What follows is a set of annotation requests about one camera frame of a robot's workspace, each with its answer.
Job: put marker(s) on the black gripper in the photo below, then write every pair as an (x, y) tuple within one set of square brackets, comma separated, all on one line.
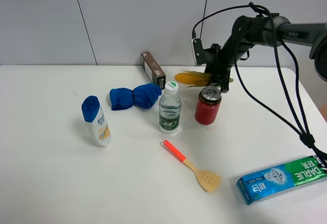
[(219, 61)]

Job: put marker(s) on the yellow toy corn cob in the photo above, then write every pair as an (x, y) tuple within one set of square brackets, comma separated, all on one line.
[(195, 79)]

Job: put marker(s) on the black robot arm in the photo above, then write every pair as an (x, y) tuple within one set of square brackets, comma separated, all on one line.
[(250, 31)]

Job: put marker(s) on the red soda can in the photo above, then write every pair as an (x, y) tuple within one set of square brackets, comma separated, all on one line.
[(209, 100)]

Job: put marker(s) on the clear water bottle green label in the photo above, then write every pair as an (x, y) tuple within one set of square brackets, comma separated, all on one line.
[(170, 109)]

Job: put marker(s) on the brown cardboard box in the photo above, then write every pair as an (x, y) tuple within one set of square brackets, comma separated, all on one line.
[(153, 70)]

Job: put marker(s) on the blue cloth bundle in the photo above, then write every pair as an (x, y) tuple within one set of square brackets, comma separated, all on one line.
[(143, 96)]

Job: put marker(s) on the blue green toothpaste box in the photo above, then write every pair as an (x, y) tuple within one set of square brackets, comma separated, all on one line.
[(270, 182)]

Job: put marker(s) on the white blue shampoo bottle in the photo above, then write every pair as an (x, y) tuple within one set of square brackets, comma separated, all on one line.
[(95, 121)]

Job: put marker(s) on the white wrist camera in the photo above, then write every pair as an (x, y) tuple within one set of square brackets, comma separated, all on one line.
[(196, 50)]

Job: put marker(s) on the orange handled wooden spatula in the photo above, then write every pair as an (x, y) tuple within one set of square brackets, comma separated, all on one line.
[(208, 180)]

